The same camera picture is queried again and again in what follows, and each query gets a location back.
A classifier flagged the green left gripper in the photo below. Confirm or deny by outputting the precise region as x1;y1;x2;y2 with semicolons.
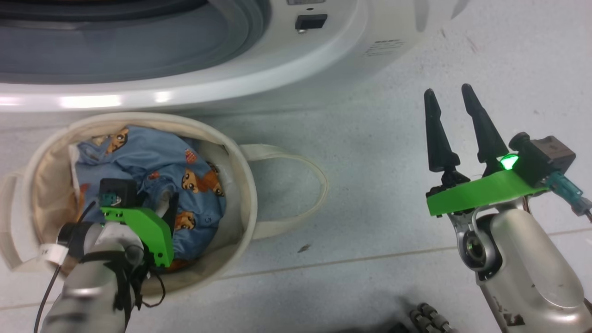
100;193;180;269

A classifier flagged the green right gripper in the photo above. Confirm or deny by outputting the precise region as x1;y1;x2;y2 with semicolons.
424;84;551;217

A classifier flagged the blue bear-print garment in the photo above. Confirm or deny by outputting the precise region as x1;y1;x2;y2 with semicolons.
74;126;227;271

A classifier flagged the cream canvas laundry basket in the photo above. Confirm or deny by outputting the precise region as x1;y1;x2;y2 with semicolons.
0;112;329;296

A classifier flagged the white front-load washing machine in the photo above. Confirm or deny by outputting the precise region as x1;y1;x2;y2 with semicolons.
0;0;468;113

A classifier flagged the black door lock slot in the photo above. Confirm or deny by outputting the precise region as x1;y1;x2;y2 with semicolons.
295;14;328;31

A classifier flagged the grey printed text label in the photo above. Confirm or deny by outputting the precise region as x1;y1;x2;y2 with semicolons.
363;39;405;57

